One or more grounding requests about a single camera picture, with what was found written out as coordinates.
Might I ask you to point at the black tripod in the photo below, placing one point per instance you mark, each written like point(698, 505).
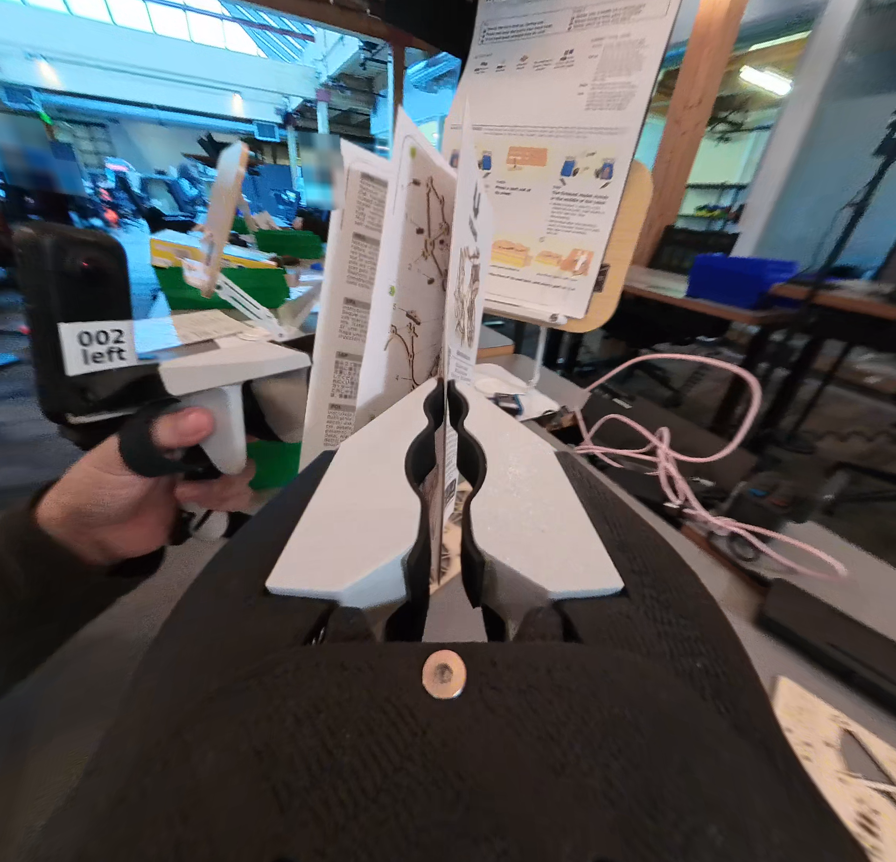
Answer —
point(857, 204)

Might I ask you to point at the clipboard with instruction sheet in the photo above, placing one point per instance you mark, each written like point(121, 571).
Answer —
point(560, 141)

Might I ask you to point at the small blue black clip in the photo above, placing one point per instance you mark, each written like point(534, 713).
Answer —
point(507, 403)

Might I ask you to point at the person's left hand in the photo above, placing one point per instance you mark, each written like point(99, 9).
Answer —
point(98, 505)

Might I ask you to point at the black bag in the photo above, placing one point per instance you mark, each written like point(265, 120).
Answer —
point(714, 456)

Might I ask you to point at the blue plastic bin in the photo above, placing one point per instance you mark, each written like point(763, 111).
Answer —
point(742, 281)

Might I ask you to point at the wooden board on white stand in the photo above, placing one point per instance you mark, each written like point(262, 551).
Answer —
point(227, 204)

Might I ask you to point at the black flat case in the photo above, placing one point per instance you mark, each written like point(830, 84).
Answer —
point(833, 631)

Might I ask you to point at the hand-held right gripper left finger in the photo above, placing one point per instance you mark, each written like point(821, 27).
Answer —
point(350, 526)

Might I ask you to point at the white instruction booklet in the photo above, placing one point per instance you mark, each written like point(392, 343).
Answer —
point(413, 260)

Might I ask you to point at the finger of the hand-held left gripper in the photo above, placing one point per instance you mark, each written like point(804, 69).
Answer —
point(238, 370)
point(189, 333)

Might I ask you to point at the white clipboard stand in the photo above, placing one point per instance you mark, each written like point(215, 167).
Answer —
point(542, 358)

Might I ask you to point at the yellow box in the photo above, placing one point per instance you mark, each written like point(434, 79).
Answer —
point(175, 251)

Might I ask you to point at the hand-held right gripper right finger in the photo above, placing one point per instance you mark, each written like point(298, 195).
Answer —
point(539, 526)

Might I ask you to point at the wooden post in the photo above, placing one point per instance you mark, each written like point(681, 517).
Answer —
point(700, 106)

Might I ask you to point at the wooden workbench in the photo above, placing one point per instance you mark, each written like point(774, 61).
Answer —
point(840, 295)

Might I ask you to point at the laser-cut wooden sheet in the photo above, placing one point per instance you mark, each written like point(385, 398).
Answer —
point(812, 750)

